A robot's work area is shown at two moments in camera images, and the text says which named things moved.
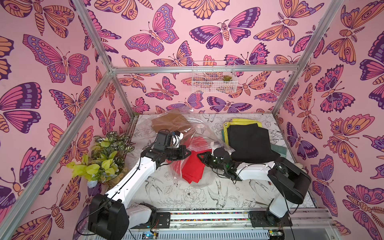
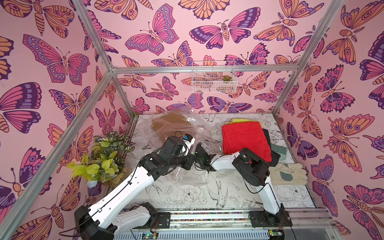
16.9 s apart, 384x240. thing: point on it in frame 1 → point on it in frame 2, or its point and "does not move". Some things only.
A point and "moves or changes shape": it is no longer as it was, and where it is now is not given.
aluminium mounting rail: [307, 224] does not move
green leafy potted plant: [105, 162] does not move
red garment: [192, 167] → [249, 135]
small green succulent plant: [226, 78] does not move
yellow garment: [237, 121] does not move
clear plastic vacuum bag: [191, 170] moves or changes shape
